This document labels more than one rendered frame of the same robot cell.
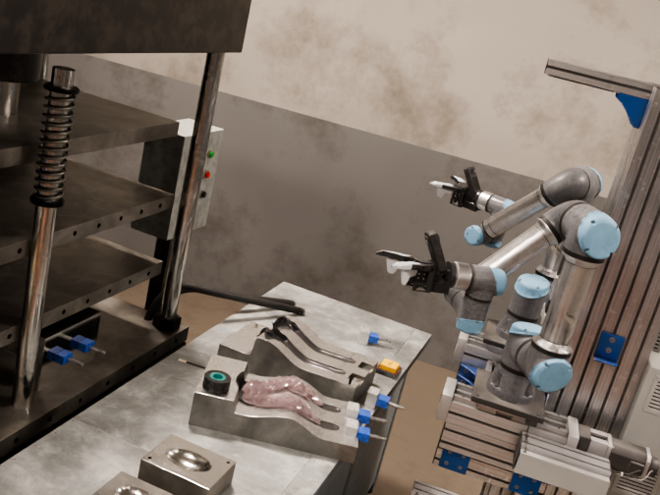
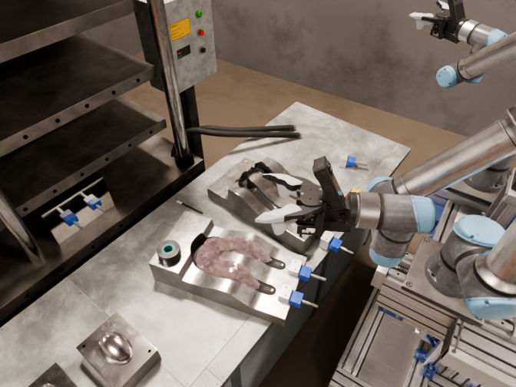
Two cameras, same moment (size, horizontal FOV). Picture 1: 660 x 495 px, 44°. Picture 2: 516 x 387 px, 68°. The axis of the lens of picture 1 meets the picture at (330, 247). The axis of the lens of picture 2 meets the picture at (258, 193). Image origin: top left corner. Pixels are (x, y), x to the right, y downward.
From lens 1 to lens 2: 1.61 m
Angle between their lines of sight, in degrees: 33
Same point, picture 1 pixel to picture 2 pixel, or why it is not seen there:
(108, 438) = (84, 301)
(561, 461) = (496, 368)
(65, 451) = (44, 318)
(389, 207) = (408, 11)
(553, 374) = (496, 310)
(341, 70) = not seen: outside the picture
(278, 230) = (326, 36)
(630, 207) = not seen: outside the picture
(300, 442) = (237, 306)
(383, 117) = not seen: outside the picture
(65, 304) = (53, 186)
